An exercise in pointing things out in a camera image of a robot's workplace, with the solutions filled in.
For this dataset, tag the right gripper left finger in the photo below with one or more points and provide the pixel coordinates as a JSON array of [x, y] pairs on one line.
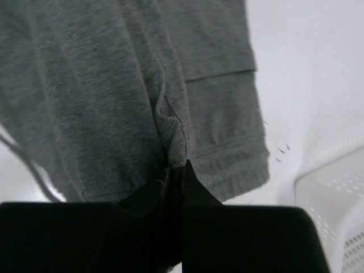
[[141, 233]]

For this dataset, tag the white plastic basket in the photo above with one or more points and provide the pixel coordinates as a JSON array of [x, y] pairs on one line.
[[333, 197]]

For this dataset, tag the grey shorts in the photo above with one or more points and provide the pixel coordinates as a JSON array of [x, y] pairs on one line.
[[107, 96]]

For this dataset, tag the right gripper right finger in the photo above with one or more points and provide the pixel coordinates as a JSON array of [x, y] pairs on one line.
[[230, 238]]

